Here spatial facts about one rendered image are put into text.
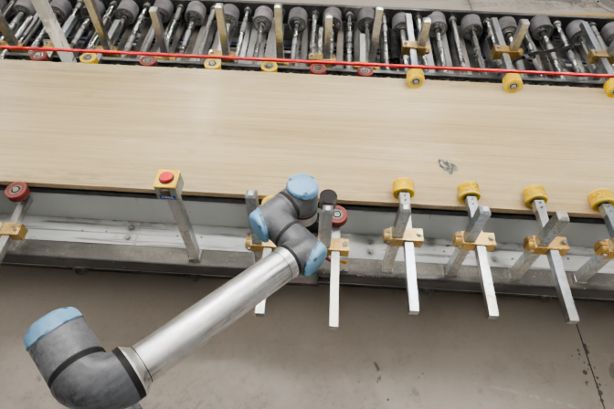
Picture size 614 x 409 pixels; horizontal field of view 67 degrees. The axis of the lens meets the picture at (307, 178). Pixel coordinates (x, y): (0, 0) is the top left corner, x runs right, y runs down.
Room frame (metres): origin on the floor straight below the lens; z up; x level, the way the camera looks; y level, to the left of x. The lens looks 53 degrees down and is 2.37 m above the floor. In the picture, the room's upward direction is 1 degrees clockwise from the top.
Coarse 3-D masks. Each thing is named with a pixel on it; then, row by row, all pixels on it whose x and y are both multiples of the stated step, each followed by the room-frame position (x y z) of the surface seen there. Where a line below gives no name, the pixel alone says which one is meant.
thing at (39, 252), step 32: (32, 256) 0.87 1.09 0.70; (64, 256) 0.87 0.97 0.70; (96, 256) 0.87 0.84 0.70; (128, 256) 0.87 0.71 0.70; (160, 256) 0.88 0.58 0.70; (224, 256) 0.88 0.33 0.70; (448, 288) 0.79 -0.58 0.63; (480, 288) 0.79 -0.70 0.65; (512, 288) 0.78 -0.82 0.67; (544, 288) 0.77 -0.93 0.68; (576, 288) 0.77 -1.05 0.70; (608, 288) 0.77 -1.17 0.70
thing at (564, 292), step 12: (540, 204) 0.98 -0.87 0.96; (540, 216) 0.93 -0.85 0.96; (540, 228) 0.89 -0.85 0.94; (552, 252) 0.78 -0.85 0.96; (552, 264) 0.74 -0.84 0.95; (564, 276) 0.69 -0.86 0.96; (564, 288) 0.65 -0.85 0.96; (564, 300) 0.61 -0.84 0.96; (564, 312) 0.58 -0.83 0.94; (576, 312) 0.57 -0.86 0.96
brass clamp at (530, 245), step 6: (528, 240) 0.82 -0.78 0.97; (534, 240) 0.82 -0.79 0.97; (558, 240) 0.82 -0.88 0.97; (528, 246) 0.80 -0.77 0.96; (534, 246) 0.80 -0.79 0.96; (540, 246) 0.80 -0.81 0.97; (546, 246) 0.80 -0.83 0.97; (552, 246) 0.80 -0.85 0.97; (558, 246) 0.80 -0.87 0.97; (564, 246) 0.80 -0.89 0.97; (534, 252) 0.79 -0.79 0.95; (540, 252) 0.79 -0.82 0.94; (546, 252) 0.79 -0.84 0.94; (564, 252) 0.79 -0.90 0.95
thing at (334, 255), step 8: (336, 232) 0.91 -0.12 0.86; (336, 256) 0.81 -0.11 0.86; (336, 264) 0.77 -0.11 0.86; (336, 272) 0.74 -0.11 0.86; (336, 280) 0.71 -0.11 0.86; (336, 288) 0.68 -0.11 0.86; (336, 296) 0.65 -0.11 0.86; (336, 304) 0.62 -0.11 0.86; (336, 312) 0.59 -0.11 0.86; (336, 320) 0.57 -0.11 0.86; (336, 328) 0.55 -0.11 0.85
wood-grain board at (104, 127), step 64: (0, 64) 1.80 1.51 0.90; (64, 64) 1.81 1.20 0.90; (0, 128) 1.37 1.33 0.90; (64, 128) 1.38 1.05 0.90; (128, 128) 1.39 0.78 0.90; (192, 128) 1.39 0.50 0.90; (256, 128) 1.40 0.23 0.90; (320, 128) 1.41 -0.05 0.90; (384, 128) 1.42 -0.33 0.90; (448, 128) 1.42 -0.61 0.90; (512, 128) 1.43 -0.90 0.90; (576, 128) 1.44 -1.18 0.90; (192, 192) 1.06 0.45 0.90; (320, 192) 1.06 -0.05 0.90; (384, 192) 1.07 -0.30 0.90; (448, 192) 1.08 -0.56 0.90; (512, 192) 1.08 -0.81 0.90; (576, 192) 1.09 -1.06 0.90
